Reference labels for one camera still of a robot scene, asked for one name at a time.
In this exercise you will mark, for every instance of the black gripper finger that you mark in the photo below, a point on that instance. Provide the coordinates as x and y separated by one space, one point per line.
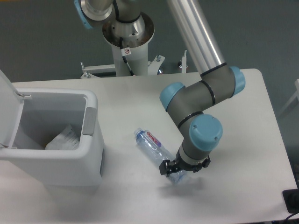
167 168
202 164

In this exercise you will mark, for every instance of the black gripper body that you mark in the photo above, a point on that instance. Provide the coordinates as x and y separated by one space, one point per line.
182 165

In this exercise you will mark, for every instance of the clear plastic water bottle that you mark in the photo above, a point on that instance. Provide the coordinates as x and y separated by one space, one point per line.
157 153

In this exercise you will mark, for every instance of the white plastic pouch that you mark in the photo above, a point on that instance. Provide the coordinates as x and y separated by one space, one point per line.
66 140

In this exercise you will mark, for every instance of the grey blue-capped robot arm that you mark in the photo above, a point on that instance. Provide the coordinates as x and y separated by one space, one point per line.
184 104

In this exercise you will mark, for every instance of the white trash can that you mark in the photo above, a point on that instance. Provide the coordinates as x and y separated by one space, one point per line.
52 135

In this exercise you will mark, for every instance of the white trash can lid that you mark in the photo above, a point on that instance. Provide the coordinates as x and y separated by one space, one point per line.
11 107

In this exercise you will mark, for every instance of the black device at table edge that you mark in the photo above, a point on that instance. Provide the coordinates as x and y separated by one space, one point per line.
291 198

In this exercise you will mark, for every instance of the white right base bracket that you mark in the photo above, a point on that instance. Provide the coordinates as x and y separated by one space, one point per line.
156 66

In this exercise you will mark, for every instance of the white base bracket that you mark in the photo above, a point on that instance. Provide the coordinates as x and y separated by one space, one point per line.
97 71
156 66

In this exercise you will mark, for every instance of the white left base bracket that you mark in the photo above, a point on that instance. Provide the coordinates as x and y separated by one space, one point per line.
97 71

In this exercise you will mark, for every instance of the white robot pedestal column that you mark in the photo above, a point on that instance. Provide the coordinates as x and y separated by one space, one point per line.
129 43

